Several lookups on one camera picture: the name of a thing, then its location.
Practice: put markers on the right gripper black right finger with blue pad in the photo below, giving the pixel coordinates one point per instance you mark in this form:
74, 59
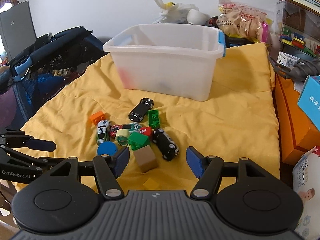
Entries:
209, 171

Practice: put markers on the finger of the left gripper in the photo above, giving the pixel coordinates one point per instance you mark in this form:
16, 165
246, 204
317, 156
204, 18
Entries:
18, 139

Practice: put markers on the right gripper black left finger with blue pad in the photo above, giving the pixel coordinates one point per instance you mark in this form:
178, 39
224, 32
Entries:
106, 169

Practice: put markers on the tan wooden cube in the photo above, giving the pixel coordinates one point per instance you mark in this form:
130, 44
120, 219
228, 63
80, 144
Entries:
145, 159

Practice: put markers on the blue round disc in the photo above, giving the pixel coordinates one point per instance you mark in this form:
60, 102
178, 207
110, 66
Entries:
108, 148

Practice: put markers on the cream green wheel toy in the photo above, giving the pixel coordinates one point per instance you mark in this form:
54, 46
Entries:
122, 137

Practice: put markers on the yellow quilted cloth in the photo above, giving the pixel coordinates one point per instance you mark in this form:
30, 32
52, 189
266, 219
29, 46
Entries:
238, 119

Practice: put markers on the green square toy brick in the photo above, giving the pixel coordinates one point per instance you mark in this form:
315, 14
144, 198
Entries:
137, 141

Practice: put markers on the white green toy car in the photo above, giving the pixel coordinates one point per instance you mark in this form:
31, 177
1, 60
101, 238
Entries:
103, 131

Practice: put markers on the black white toy car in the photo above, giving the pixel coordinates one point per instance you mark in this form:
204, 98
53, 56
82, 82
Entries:
168, 148

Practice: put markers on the yellow toy brick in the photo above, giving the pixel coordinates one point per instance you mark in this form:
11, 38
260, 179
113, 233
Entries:
151, 184

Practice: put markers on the red green toy car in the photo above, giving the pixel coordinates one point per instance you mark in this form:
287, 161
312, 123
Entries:
131, 127

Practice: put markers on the orange toy brick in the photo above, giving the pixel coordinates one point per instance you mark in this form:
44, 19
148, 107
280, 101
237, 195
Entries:
97, 117

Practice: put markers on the black toy car upper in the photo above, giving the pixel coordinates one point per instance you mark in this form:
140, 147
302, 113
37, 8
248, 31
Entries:
138, 113

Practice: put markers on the dark blue mesh playpen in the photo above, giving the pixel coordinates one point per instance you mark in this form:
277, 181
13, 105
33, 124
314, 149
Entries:
39, 72

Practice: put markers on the green flat toy brick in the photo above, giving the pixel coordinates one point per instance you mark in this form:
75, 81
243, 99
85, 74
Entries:
154, 119

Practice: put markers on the orange cardboard box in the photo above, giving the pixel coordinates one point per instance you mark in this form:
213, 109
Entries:
298, 134

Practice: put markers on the white baby wipes pack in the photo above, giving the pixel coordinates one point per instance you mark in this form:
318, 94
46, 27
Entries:
306, 183

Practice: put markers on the grey cabinet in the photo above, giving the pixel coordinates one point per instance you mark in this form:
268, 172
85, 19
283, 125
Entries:
17, 29

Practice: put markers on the translucent white plastic bin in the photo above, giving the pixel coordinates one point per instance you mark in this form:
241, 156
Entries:
168, 58

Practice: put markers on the light blue book box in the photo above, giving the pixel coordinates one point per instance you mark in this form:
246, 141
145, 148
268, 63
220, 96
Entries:
309, 100

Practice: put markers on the blue black round basket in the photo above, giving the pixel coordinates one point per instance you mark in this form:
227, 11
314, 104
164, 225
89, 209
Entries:
230, 41

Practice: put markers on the small white carton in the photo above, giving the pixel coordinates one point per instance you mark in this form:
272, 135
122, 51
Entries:
287, 60

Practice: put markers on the clear bag of snacks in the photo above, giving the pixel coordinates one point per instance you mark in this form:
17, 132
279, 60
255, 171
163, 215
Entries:
239, 20

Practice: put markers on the white plastic bag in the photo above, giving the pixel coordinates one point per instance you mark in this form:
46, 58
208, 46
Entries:
174, 12

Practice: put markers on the clear box of toy blocks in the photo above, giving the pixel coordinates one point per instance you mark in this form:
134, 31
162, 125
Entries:
298, 27

